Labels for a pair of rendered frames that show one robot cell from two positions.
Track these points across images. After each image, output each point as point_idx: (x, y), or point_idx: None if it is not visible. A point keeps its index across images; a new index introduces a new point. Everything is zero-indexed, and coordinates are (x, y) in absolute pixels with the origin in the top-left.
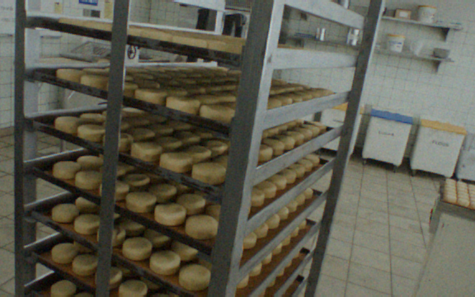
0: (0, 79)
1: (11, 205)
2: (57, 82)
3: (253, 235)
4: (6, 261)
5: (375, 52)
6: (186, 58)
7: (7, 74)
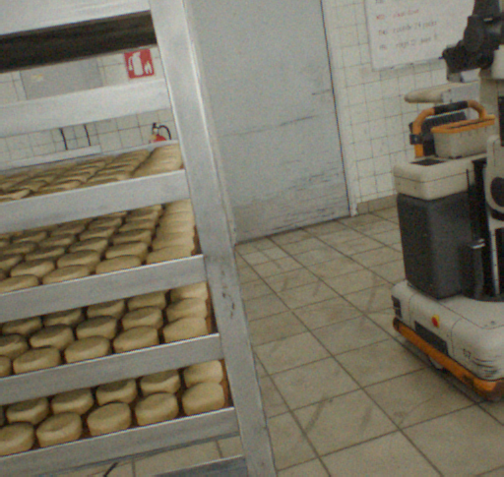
0: (404, 125)
1: (360, 282)
2: None
3: None
4: (301, 346)
5: None
6: None
7: (413, 117)
